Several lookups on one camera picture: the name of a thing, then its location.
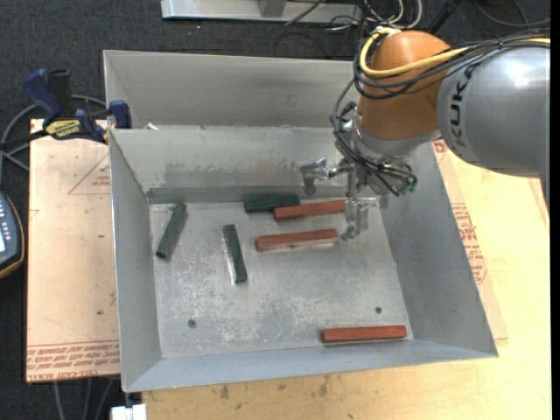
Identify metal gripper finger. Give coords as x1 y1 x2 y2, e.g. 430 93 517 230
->
299 157 352 198
339 197 378 242

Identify red-brown flat block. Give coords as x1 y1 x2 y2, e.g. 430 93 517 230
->
254 227 340 254
272 199 349 223
319 324 409 346

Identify dark green flat block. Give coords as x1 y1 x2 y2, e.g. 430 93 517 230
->
243 193 303 214
221 224 249 285
155 202 190 263

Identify grey metal bin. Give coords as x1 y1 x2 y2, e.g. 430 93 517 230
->
102 49 500 394

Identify brown cardboard board, red print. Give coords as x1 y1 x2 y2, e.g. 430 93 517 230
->
25 118 511 384

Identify black cylinder on white bracket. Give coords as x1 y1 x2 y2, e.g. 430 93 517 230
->
337 101 360 137

